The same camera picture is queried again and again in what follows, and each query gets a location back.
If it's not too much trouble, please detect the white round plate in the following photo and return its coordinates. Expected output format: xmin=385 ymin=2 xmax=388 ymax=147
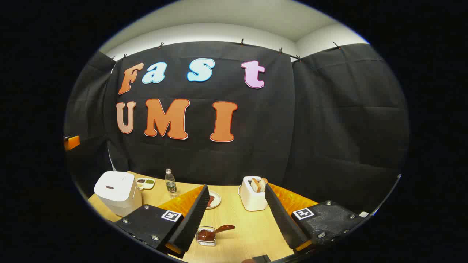
xmin=205 ymin=190 xmax=222 ymax=210

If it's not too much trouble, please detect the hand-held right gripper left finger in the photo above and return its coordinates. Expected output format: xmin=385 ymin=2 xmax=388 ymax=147
xmin=114 ymin=184 xmax=210 ymax=259

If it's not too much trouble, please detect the clear plastic water bottle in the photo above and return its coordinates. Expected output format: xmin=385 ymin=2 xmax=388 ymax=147
xmin=165 ymin=169 xmax=178 ymax=198

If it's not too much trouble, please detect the brown wooden spoon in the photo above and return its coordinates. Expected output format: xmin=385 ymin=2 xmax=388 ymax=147
xmin=197 ymin=225 xmax=236 ymax=241

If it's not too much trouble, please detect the black backdrop cloth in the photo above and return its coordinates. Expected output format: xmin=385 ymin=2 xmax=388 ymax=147
xmin=64 ymin=41 xmax=410 ymax=216

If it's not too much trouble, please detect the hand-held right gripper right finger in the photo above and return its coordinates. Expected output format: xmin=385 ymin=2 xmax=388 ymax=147
xmin=265 ymin=183 xmax=368 ymax=252

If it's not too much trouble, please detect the white toaster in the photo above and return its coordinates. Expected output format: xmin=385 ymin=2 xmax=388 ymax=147
xmin=238 ymin=176 xmax=269 ymax=211

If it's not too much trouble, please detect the metal wire chopstick holder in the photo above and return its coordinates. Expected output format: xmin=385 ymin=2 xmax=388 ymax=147
xmin=195 ymin=226 xmax=217 ymax=247

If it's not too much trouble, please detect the white rice cooker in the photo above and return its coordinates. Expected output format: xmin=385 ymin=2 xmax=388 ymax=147
xmin=94 ymin=171 xmax=143 ymax=217

